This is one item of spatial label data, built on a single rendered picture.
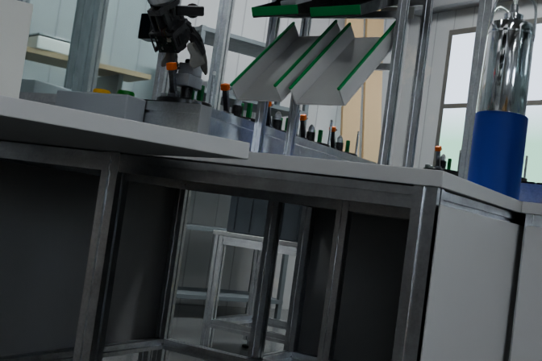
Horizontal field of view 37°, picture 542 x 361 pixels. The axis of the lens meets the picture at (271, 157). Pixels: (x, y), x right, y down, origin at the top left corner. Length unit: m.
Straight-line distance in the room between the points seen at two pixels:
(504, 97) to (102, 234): 1.27
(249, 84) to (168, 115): 0.20
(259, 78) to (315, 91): 0.17
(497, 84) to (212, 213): 3.79
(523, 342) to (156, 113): 1.08
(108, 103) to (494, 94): 1.19
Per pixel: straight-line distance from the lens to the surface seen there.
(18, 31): 1.60
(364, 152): 6.25
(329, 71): 1.86
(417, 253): 1.49
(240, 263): 6.18
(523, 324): 2.18
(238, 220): 4.05
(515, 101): 2.50
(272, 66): 1.94
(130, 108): 1.84
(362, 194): 1.52
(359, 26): 6.47
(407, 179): 1.48
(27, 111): 1.23
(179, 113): 1.83
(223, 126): 1.89
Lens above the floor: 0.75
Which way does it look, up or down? 4 degrees up
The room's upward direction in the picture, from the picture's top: 8 degrees clockwise
